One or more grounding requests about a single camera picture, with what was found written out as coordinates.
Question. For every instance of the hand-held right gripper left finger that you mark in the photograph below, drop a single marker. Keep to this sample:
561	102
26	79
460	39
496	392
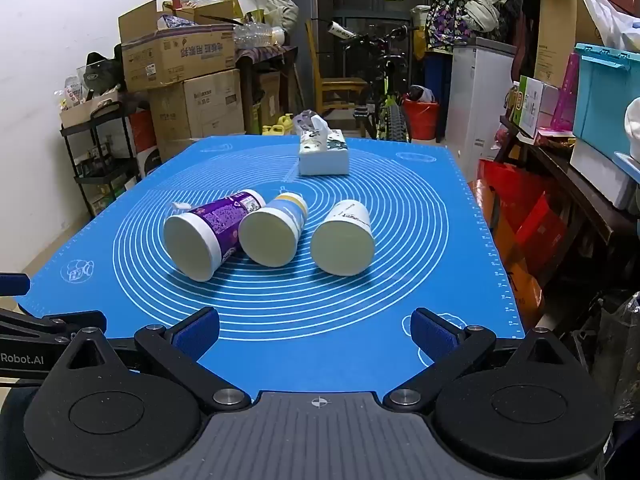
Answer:
197	334

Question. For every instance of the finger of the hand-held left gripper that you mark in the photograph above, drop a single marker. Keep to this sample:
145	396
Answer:
14	285
55	324

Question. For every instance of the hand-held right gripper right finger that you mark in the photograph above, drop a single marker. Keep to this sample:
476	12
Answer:
432	334

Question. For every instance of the purple paper cup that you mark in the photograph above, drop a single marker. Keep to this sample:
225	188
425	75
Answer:
225	215

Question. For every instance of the yellow and blue paper cup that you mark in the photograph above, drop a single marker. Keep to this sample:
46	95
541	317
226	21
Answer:
270	235

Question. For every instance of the white paper cup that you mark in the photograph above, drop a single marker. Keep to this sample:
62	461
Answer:
342	250

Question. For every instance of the blue silicone baking mat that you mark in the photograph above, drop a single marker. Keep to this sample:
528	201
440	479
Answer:
400	240

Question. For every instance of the black metal shelf rack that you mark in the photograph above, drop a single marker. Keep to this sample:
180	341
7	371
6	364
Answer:
95	160

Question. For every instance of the red paper bag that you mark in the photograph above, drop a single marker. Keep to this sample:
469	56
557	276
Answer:
520	210

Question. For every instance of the shallow cardboard tray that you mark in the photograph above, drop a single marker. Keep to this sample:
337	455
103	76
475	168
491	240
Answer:
85	110

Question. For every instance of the white tissue box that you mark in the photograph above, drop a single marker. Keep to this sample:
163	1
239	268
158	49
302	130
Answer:
322	160

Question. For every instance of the dark wooden shelf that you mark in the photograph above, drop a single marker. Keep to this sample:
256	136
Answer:
565	170

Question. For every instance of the red bucket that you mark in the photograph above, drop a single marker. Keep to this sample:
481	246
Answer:
421	120

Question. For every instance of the yellow plastic jug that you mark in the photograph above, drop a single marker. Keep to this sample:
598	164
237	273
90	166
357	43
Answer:
280	126

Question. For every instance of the large brown cardboard box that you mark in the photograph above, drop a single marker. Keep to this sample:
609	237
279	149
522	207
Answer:
200	107

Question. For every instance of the black helmet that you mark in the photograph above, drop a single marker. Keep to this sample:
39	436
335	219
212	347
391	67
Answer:
102	72

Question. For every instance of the white storage box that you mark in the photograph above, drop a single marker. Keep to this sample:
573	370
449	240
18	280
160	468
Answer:
600	175

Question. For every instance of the white chest freezer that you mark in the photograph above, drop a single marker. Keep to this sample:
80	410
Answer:
480	100

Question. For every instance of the green and white carton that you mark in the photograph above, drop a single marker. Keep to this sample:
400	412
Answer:
530	105

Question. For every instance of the black bicycle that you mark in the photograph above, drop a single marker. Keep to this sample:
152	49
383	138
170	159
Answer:
385	85

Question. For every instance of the wooden chair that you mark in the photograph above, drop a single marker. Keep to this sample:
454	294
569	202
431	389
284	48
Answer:
340	85

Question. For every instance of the pink plastic folder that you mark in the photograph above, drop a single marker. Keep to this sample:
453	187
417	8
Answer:
567	95

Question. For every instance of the printed cardboard box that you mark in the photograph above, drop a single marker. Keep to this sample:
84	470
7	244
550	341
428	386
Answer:
175	57

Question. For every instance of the dark wooden side table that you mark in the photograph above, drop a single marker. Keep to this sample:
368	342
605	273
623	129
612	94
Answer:
265	52

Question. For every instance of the teal plastic storage crate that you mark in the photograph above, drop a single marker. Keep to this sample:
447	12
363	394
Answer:
607	100

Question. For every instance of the clear plastic bottles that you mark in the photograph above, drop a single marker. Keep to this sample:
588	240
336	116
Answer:
257	35

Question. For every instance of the floral fabric bag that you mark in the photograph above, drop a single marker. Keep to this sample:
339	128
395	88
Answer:
447	20

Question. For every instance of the open cardboard box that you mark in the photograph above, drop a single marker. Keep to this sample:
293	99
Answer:
210	10

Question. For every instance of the tall brown cardboard box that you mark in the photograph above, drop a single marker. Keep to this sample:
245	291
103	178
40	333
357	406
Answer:
560	35

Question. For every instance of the grey cloth bag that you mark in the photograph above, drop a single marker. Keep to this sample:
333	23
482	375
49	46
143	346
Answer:
480	7

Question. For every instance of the white plastic bag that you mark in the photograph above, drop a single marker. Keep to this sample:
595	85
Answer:
607	15

